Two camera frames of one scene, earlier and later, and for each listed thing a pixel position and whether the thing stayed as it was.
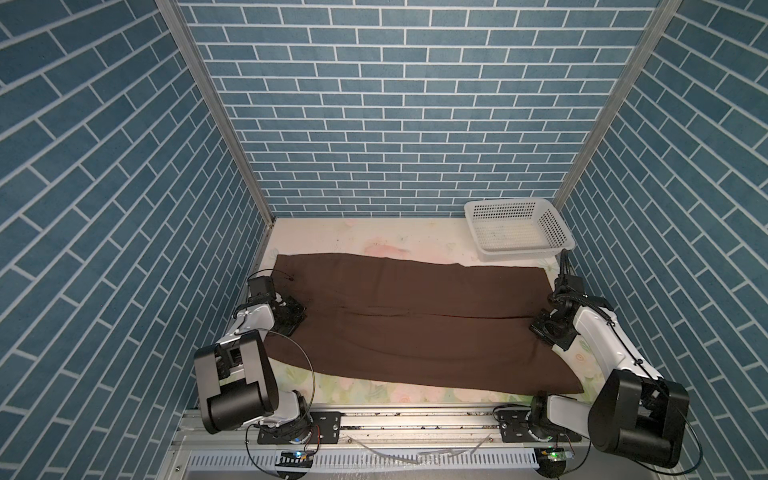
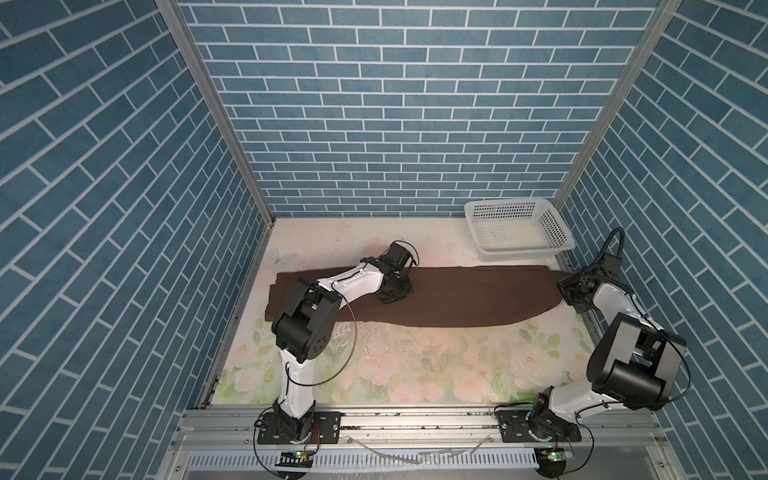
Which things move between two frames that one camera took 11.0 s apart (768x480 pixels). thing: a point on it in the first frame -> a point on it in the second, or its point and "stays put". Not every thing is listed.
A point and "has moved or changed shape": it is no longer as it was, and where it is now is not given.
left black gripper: [298, 312] -> [407, 287]
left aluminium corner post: [189, 45] stays put
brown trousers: [418, 322] has moved or changed shape
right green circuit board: [557, 453] stays put
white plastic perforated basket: [517, 228] stays put
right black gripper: [562, 342] -> [565, 285]
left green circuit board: [299, 458] stays put
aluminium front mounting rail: [378, 430] stays put
